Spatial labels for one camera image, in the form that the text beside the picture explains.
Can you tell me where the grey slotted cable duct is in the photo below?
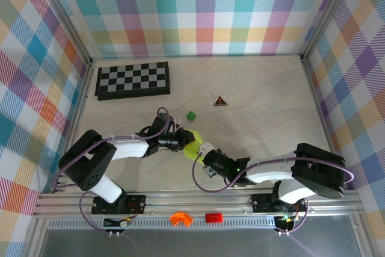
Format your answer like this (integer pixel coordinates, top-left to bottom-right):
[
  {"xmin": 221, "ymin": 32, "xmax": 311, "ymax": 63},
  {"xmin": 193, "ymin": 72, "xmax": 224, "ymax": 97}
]
[{"xmin": 48, "ymin": 220, "xmax": 277, "ymax": 230}]

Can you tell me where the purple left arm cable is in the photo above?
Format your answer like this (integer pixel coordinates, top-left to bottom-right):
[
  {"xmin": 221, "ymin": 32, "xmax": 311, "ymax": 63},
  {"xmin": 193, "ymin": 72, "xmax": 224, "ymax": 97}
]
[{"xmin": 51, "ymin": 106, "xmax": 181, "ymax": 234}]

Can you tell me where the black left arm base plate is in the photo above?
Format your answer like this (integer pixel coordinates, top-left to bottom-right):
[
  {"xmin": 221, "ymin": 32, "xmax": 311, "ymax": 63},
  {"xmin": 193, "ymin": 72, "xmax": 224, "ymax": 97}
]
[{"xmin": 91, "ymin": 194, "xmax": 147, "ymax": 215}]

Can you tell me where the aluminium mounting rail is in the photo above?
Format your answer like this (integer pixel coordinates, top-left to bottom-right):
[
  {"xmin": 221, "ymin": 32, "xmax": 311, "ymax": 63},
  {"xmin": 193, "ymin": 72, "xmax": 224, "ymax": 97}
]
[{"xmin": 32, "ymin": 191, "xmax": 362, "ymax": 218}]

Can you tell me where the orange curved plastic piece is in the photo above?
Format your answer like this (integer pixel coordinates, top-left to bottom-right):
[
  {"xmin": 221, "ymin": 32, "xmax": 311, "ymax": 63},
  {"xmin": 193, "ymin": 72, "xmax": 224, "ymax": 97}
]
[{"xmin": 169, "ymin": 211, "xmax": 193, "ymax": 228}]

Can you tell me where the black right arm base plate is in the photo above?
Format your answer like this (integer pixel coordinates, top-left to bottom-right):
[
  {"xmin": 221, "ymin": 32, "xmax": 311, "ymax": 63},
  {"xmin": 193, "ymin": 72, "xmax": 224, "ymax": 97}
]
[{"xmin": 251, "ymin": 192, "xmax": 307, "ymax": 213}]

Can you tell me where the red plastic block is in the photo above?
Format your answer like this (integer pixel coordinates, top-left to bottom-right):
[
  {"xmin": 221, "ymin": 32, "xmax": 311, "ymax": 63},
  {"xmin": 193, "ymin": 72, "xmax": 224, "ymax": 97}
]
[{"xmin": 205, "ymin": 212, "xmax": 224, "ymax": 224}]

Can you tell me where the small circuit board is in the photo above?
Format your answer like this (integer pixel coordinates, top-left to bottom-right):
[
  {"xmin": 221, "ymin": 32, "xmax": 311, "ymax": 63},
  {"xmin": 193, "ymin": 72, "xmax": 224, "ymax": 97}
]
[
  {"xmin": 275, "ymin": 214, "xmax": 299, "ymax": 224},
  {"xmin": 103, "ymin": 217, "xmax": 133, "ymax": 228}
]

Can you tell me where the shiny metal sheet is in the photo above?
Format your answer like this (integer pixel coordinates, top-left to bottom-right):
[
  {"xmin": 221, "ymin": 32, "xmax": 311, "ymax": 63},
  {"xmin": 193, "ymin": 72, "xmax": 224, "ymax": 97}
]
[{"xmin": 38, "ymin": 228, "xmax": 363, "ymax": 257}]

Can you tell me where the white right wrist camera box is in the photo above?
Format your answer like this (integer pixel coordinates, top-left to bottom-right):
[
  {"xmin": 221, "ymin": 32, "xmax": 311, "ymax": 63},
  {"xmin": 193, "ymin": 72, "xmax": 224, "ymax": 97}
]
[{"xmin": 197, "ymin": 140, "xmax": 213, "ymax": 158}]

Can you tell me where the aluminium side rail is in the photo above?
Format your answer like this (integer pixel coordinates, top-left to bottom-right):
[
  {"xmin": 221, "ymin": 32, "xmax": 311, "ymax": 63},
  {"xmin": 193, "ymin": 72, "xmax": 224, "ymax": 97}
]
[
  {"xmin": 51, "ymin": 58, "xmax": 94, "ymax": 194},
  {"xmin": 300, "ymin": 55, "xmax": 343, "ymax": 191}
]

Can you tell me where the lime green paper sheet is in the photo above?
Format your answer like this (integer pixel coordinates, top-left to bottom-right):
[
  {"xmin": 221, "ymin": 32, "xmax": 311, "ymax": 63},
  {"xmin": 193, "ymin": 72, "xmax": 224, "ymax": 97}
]
[{"xmin": 182, "ymin": 140, "xmax": 208, "ymax": 161}]

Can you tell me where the aluminium frame post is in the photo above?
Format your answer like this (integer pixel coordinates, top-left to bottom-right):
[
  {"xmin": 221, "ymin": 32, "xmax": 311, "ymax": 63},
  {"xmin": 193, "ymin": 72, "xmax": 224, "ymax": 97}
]
[
  {"xmin": 300, "ymin": 0, "xmax": 360, "ymax": 62},
  {"xmin": 29, "ymin": 0, "xmax": 94, "ymax": 67}
]

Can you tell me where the black and grey chessboard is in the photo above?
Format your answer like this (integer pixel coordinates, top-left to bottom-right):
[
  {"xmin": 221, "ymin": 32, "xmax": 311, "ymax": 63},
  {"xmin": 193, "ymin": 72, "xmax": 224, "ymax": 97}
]
[{"xmin": 94, "ymin": 61, "xmax": 171, "ymax": 102}]

